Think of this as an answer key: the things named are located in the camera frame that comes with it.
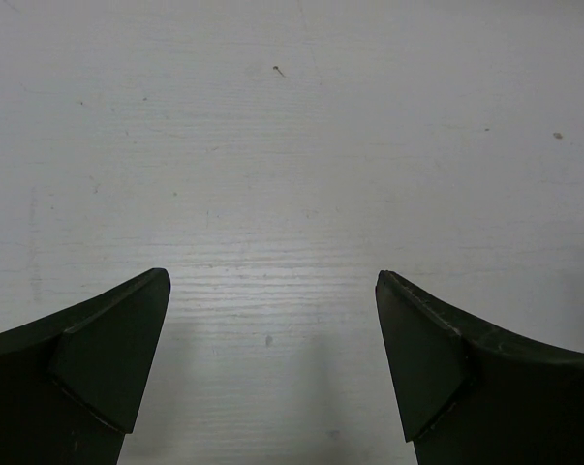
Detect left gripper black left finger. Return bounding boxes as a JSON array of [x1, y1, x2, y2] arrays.
[[0, 268, 170, 464]]

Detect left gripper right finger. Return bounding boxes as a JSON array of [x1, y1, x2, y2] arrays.
[[375, 270, 584, 465]]

